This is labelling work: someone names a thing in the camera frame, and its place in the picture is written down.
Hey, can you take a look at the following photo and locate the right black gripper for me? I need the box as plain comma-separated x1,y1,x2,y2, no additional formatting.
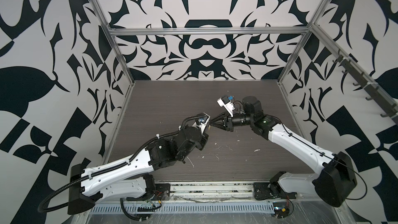
211,110,256,133

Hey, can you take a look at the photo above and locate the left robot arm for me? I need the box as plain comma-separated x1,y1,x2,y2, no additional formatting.
67,124,208,215

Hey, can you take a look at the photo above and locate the small electronics board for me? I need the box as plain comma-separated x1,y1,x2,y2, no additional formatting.
273,201,294,219

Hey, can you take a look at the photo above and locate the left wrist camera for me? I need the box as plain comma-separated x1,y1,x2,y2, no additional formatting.
192,113,210,134

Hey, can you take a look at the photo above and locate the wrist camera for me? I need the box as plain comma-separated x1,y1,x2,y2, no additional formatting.
192,113,210,134
217,95,235,117

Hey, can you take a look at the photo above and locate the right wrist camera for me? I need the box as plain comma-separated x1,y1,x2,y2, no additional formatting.
217,95,235,117

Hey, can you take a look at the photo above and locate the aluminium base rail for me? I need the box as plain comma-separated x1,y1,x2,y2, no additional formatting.
83,180,312,202

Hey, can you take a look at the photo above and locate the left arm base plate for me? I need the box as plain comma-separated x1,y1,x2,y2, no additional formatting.
127,183,171,202

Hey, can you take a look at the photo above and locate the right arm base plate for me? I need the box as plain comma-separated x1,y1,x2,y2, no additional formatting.
253,182,296,201

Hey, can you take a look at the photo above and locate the white cable duct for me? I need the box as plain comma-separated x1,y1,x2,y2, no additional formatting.
90,201,276,215

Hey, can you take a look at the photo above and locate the black corrugated cable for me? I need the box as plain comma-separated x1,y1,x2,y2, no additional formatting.
119,197,162,222

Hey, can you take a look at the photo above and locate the black wall hook rack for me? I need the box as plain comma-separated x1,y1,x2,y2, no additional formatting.
333,49,398,125

